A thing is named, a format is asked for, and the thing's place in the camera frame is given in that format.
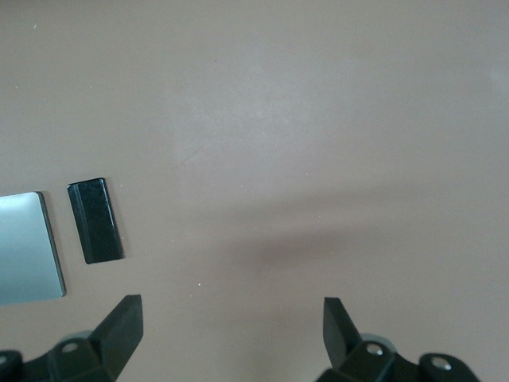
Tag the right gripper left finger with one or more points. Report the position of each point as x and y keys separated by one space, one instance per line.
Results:
x=117 y=338

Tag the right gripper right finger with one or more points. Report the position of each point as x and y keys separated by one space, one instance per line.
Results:
x=342 y=342

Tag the black smartphone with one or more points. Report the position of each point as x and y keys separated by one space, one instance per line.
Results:
x=95 y=221

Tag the silver laptop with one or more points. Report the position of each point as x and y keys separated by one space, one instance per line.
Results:
x=26 y=246

